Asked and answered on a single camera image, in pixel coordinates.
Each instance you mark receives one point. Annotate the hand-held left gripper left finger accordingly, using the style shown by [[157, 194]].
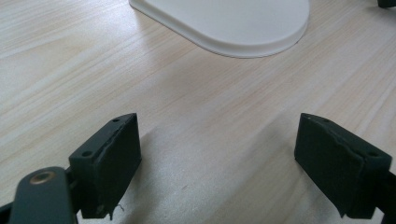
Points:
[[106, 161]]

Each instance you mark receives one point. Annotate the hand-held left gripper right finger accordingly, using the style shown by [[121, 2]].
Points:
[[336, 168]]

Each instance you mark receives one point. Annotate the white rounded tray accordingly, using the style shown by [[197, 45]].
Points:
[[230, 23]]

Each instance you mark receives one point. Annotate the dark object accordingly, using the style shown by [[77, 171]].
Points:
[[387, 3]]

